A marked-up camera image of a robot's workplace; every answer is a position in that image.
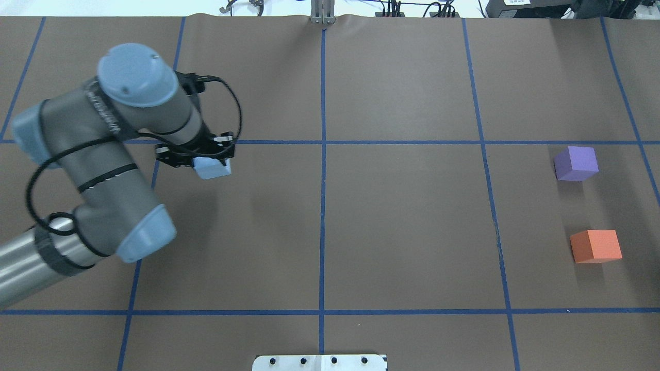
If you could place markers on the aluminium frame post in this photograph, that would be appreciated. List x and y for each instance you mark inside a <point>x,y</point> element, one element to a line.
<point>322,12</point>

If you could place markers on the orange foam block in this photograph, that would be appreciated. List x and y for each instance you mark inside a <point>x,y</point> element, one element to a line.
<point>595,246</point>

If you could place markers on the purple foam block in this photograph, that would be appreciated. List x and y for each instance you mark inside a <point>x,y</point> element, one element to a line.
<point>576,163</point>

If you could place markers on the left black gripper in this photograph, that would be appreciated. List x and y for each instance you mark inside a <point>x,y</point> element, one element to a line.
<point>202,146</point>

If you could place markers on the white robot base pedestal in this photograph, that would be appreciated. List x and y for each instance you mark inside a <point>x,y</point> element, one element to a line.
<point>321,362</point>

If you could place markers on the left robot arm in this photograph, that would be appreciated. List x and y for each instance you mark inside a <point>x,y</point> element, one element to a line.
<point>133,94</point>

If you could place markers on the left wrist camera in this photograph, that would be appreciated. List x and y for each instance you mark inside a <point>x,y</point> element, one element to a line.
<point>194,84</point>

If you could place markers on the light blue foam block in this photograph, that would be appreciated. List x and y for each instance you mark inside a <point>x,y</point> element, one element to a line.
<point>209,168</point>

